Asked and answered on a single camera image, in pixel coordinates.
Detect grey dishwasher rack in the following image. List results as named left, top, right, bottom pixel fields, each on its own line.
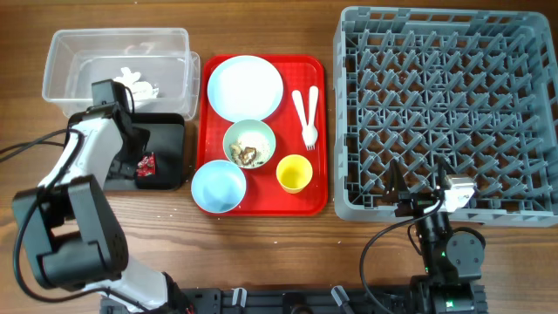
left=333, top=6, right=557, bottom=227

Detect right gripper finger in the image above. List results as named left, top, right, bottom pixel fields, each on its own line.
left=436, top=157, right=455, bottom=190
left=386, top=160, right=410, bottom=196

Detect black plastic tray bin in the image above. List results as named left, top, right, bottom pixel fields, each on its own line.
left=104, top=113, right=185, bottom=191

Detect yellow cup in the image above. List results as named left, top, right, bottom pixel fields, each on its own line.
left=276, top=154, right=313, bottom=194

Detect light blue plate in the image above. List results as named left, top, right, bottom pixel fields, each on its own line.
left=207, top=55, right=284, bottom=123

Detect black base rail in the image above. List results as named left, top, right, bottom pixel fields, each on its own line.
left=99, top=285, right=487, bottom=314

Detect red serving tray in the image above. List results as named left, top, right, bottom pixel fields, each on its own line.
left=196, top=55, right=329, bottom=216

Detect white plastic spoon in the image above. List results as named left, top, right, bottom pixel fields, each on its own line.
left=291, top=90, right=309, bottom=136

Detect white plastic fork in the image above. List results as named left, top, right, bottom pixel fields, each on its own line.
left=303, top=85, right=319, bottom=151

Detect rice and food scraps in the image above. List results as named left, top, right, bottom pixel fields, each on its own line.
left=228, top=132, right=272, bottom=168

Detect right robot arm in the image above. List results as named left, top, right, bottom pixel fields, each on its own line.
left=383, top=160, right=488, bottom=314

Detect light blue bowl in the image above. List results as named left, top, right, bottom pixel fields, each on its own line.
left=191, top=160, right=247, bottom=214

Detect clear plastic waste bin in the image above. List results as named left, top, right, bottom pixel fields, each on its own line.
left=42, top=28, right=201, bottom=120

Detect crumpled white tissue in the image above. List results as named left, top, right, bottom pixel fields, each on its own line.
left=113, top=67, right=159, bottom=100

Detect red snack wrapper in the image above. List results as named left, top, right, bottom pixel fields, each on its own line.
left=136, top=153, right=156, bottom=177

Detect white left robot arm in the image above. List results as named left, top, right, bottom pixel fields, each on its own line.
left=12, top=79, right=191, bottom=313

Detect green bowl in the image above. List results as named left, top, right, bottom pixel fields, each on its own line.
left=222, top=119, right=276, bottom=169

